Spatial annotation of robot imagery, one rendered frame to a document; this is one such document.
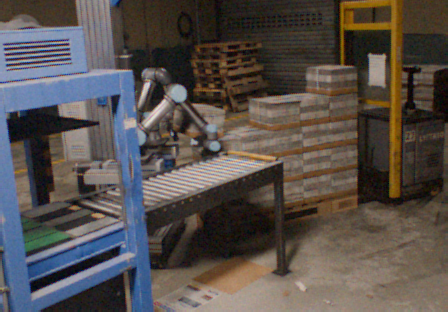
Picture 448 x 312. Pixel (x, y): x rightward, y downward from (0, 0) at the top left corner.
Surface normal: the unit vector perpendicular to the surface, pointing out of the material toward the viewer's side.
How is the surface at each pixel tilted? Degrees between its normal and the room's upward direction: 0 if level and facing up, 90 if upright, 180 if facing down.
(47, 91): 90
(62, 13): 90
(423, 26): 90
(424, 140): 90
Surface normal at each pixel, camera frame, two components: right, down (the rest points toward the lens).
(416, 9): -0.68, 0.19
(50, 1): 0.73, 0.11
